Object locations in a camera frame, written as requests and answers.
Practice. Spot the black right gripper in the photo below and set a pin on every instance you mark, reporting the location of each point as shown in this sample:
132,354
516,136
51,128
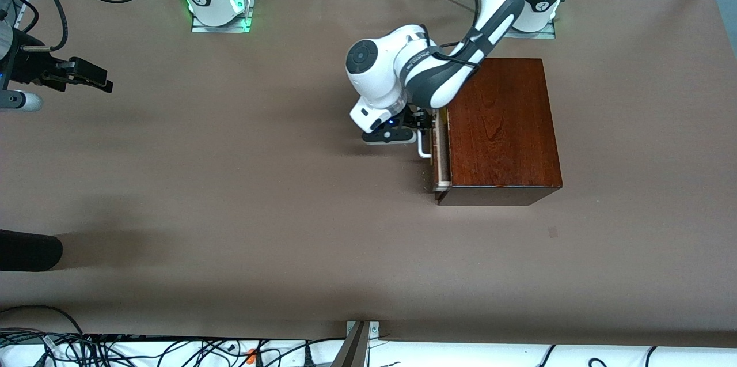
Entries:
30,65

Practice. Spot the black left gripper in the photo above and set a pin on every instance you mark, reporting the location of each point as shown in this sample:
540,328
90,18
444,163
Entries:
416,117

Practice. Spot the light wooden drawer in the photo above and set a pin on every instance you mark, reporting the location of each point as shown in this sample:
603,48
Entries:
442,165

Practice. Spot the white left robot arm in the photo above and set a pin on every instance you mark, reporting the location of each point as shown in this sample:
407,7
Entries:
391,67

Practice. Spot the dark brown wooden cabinet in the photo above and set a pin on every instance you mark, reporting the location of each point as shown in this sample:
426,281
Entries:
506,125

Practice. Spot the black cylindrical object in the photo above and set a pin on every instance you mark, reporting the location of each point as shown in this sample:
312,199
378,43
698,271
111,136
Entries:
29,250

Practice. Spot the orange connector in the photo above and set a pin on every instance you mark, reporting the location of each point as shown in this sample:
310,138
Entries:
251,355

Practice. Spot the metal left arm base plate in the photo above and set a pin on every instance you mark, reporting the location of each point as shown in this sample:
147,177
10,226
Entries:
535,34

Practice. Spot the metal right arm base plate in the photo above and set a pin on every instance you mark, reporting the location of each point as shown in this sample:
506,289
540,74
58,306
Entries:
221,27

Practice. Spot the metal bracket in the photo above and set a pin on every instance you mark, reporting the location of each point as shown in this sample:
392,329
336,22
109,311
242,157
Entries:
357,344

